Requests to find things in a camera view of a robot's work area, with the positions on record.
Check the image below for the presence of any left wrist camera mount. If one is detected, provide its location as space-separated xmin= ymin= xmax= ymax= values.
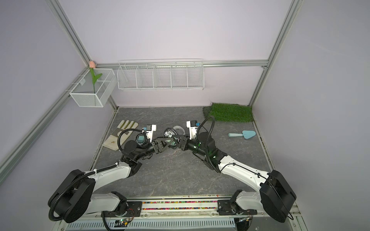
xmin=143 ymin=124 xmax=157 ymax=142

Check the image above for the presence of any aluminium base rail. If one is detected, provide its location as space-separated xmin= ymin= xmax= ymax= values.
xmin=57 ymin=196 xmax=301 ymax=220

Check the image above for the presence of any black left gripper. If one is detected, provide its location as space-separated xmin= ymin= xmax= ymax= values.
xmin=135 ymin=137 xmax=173 ymax=161

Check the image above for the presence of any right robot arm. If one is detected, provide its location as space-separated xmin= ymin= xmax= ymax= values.
xmin=178 ymin=116 xmax=297 ymax=223

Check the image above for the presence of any beige gardening glove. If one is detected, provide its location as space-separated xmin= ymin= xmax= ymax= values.
xmin=103 ymin=120 xmax=138 ymax=151

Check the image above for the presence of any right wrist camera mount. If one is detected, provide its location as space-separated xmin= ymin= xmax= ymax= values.
xmin=186 ymin=120 xmax=200 ymax=140

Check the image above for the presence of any artificial pink tulip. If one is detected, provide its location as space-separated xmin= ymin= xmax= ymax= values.
xmin=89 ymin=61 xmax=102 ymax=93

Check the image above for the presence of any white wire wall shelf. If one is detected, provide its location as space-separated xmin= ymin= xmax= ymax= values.
xmin=117 ymin=59 xmax=205 ymax=90

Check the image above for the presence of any teal garden trowel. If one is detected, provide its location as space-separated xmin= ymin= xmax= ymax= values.
xmin=228 ymin=131 xmax=256 ymax=139

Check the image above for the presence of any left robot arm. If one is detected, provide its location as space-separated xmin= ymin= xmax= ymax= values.
xmin=48 ymin=126 xmax=179 ymax=223

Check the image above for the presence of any white mesh wall basket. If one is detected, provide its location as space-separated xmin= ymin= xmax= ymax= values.
xmin=69 ymin=68 xmax=118 ymax=108

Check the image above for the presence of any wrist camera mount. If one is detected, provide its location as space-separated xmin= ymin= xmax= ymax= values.
xmin=186 ymin=120 xmax=200 ymax=140
xmin=143 ymin=124 xmax=157 ymax=142

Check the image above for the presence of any green artificial grass mat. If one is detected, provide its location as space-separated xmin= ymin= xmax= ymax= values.
xmin=202 ymin=103 xmax=254 ymax=123

